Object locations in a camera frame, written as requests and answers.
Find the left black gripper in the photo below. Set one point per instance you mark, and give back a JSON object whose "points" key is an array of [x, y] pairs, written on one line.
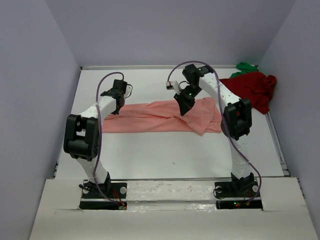
{"points": [[119, 103]]}

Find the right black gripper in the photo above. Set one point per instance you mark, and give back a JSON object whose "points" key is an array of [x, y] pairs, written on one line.
{"points": [[185, 99]]}

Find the pink t shirt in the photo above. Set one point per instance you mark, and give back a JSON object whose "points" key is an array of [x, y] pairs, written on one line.
{"points": [[164, 116]]}

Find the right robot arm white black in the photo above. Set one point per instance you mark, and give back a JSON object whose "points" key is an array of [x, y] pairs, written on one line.
{"points": [[236, 121]]}

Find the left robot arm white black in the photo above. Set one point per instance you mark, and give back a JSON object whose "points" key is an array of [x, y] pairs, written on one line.
{"points": [[83, 136]]}

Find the green t shirt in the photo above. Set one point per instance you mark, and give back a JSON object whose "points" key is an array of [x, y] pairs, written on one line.
{"points": [[244, 68]]}

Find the red t shirt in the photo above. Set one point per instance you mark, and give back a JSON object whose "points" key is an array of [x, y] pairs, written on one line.
{"points": [[255, 86]]}

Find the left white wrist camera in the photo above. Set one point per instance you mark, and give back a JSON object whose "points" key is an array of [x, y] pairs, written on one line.
{"points": [[128, 92]]}

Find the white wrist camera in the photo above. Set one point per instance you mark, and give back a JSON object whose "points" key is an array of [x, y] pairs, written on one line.
{"points": [[128, 92], [173, 85]]}

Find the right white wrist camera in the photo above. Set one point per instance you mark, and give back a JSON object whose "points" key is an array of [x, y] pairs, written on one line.
{"points": [[173, 85]]}

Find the aluminium rail back edge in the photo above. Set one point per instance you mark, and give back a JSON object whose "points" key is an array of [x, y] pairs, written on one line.
{"points": [[126, 67]]}

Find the aluminium rail front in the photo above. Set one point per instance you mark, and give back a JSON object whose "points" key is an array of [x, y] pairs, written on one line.
{"points": [[173, 179]]}

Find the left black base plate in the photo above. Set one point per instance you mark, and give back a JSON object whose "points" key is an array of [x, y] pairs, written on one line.
{"points": [[91, 198]]}

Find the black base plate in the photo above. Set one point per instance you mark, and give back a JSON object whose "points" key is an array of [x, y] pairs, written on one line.
{"points": [[91, 198], [229, 199]]}

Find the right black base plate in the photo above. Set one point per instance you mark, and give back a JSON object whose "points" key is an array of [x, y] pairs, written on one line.
{"points": [[229, 199]]}

